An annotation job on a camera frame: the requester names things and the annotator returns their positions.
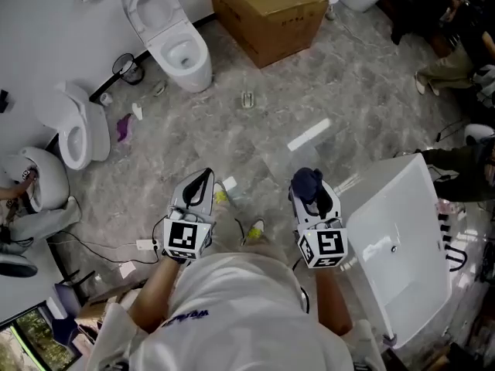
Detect person's white shirt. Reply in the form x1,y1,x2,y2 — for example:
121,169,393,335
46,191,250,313
87,241,386,371

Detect person's beige trousers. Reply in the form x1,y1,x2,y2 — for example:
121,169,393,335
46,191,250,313
213,201,274,255

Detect person's left forearm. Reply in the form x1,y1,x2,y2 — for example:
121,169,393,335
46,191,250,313
128,254,183,335

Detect white toilet with tank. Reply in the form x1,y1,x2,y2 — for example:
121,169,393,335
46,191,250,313
32,80,111,172

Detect black cable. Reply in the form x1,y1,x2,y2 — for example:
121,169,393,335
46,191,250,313
46,214,171,266

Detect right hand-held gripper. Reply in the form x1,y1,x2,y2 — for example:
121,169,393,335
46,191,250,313
288,179,349,270

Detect white rectangular basin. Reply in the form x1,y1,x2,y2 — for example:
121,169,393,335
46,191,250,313
339,153,454,350

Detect black wire waste bin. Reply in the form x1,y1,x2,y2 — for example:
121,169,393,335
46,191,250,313
111,53,146,86

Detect purple cloth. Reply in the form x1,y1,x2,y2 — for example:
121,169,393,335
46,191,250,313
115,113,135,144

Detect person's yellow white left shoe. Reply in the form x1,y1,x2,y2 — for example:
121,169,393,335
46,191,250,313
213,182,230,205

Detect white rounded toilet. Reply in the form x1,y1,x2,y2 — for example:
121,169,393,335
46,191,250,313
0,146,71,214

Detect large cardboard box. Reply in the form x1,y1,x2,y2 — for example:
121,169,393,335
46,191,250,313
206,0,330,70

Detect person's yellow white right shoe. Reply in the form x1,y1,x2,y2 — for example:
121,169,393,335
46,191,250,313
242,217,267,247

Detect dark blue cloth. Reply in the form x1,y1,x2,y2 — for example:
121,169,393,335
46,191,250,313
290,167,324,201

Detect white toilet with raised lid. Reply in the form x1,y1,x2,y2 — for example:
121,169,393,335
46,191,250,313
121,0,214,94

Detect person's yellow white shoe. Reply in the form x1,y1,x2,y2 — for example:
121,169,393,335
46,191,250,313
242,217,267,247
213,182,230,205

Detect flattened cardboard pieces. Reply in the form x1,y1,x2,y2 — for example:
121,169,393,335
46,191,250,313
74,280,150,349

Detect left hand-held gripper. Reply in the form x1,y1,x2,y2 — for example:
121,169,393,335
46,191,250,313
162,168,217,262

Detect person's right forearm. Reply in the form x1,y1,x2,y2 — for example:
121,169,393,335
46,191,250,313
312,267,354,336

